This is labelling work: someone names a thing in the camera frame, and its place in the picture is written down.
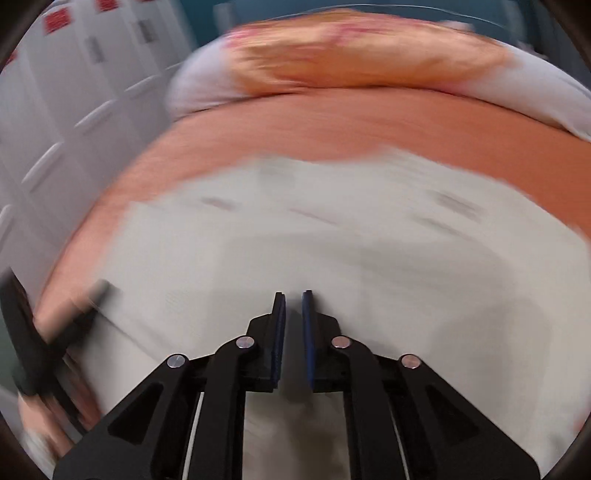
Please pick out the white pillow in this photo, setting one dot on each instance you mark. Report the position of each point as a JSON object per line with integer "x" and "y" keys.
{"x": 545, "y": 87}
{"x": 198, "y": 87}

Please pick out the orange satin pillow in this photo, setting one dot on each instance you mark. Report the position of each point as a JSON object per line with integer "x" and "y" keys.
{"x": 351, "y": 50}

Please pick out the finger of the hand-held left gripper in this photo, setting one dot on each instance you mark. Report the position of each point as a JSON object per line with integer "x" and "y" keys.
{"x": 83, "y": 314}

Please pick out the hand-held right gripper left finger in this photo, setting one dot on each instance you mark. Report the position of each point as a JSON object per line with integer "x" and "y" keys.
{"x": 278, "y": 341}

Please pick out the orange bed blanket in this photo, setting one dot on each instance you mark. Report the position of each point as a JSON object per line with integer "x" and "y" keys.
{"x": 323, "y": 129}

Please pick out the red wardrobe decal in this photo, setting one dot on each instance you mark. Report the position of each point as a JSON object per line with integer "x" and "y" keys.
{"x": 9, "y": 57}
{"x": 107, "y": 3}
{"x": 56, "y": 19}

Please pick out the white panelled wardrobe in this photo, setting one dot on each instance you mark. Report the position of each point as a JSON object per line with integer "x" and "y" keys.
{"x": 69, "y": 106}

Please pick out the white knit sweater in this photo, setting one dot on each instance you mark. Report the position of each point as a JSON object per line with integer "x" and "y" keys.
{"x": 323, "y": 240}

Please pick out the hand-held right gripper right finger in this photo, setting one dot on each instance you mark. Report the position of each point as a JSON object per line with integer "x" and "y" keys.
{"x": 308, "y": 341}

